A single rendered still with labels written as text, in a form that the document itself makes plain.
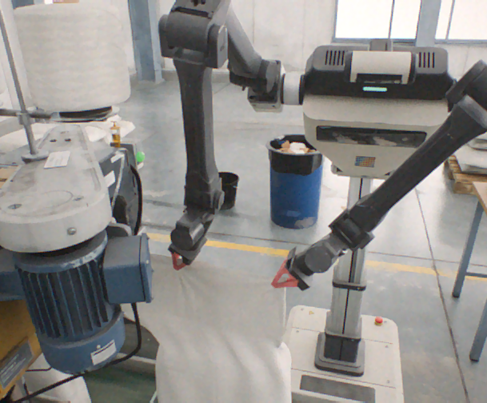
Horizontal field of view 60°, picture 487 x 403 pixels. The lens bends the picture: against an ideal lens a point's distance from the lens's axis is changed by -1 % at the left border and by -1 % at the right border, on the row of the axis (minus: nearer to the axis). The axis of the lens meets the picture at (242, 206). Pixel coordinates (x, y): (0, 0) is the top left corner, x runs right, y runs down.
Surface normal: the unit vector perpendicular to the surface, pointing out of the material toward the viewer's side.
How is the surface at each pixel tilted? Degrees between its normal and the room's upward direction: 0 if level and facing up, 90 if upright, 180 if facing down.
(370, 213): 94
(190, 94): 108
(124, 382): 0
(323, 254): 76
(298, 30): 90
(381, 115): 40
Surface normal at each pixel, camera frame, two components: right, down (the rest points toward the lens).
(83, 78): 0.40, 0.36
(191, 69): -0.37, 0.68
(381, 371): -0.02, -0.89
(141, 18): -0.26, 0.44
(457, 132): -0.65, 0.42
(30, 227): 0.10, 0.45
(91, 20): 0.69, 0.33
